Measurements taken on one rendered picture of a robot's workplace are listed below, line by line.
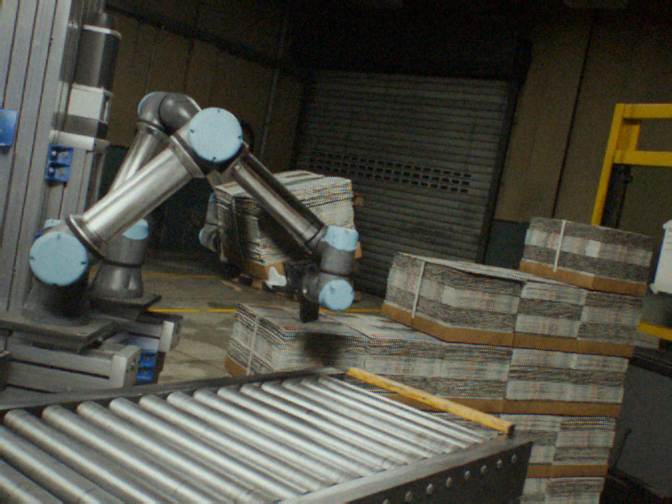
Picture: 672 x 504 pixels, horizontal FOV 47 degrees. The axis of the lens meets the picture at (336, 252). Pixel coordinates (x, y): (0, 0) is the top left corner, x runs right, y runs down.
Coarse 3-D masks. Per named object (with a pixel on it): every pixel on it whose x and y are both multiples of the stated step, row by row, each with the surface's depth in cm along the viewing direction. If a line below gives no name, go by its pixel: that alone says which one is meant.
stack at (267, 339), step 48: (240, 336) 246; (288, 336) 219; (336, 336) 227; (384, 336) 237; (432, 336) 255; (432, 384) 247; (480, 384) 257; (528, 384) 268; (480, 432) 259; (528, 432) 271; (528, 480) 274
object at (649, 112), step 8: (648, 104) 330; (656, 104) 327; (664, 104) 323; (624, 112) 341; (632, 112) 337; (640, 112) 333; (648, 112) 329; (656, 112) 326; (664, 112) 323; (648, 120) 335; (656, 120) 332; (664, 120) 328
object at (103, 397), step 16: (320, 368) 191; (160, 384) 151; (176, 384) 153; (192, 384) 155; (208, 384) 157; (224, 384) 159; (240, 384) 162; (256, 384) 166; (0, 400) 125; (16, 400) 126; (32, 400) 128; (48, 400) 129; (64, 400) 131; (80, 400) 132; (96, 400) 134; (112, 400) 137; (0, 416) 121
